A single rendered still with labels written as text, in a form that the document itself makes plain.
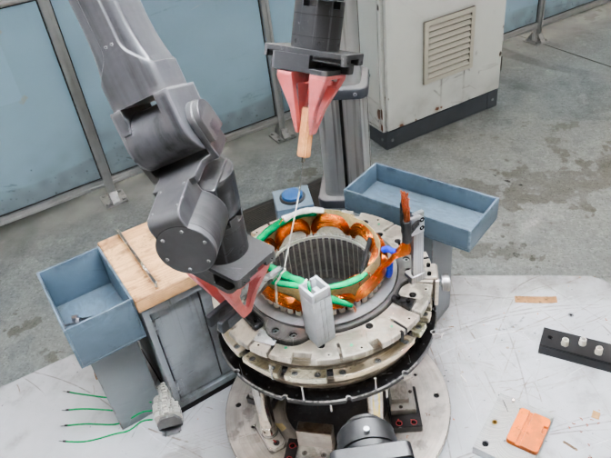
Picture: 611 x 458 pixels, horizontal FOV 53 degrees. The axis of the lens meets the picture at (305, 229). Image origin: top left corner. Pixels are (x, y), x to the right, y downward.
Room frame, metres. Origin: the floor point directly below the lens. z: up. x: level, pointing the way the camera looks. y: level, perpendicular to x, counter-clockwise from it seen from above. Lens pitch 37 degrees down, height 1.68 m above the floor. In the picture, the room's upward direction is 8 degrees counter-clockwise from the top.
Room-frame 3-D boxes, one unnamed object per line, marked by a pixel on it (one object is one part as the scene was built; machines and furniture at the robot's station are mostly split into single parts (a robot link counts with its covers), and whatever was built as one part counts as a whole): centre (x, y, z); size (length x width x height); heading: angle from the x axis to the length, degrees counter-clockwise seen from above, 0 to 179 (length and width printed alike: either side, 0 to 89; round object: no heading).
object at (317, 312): (0.54, 0.00, 1.14); 0.03 x 0.03 x 0.09; 32
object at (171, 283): (0.82, 0.23, 1.05); 0.20 x 0.19 x 0.02; 119
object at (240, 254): (0.54, 0.09, 1.28); 0.10 x 0.07 x 0.07; 47
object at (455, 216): (0.88, -0.21, 0.92); 0.25 x 0.11 x 0.28; 48
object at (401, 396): (0.63, -0.12, 0.83); 0.05 x 0.04 x 0.02; 176
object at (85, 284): (0.75, 0.36, 0.92); 0.17 x 0.11 x 0.28; 29
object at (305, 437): (0.55, 0.03, 0.85); 0.06 x 0.04 x 0.05; 74
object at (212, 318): (0.53, 0.12, 1.17); 0.04 x 0.01 x 0.02; 138
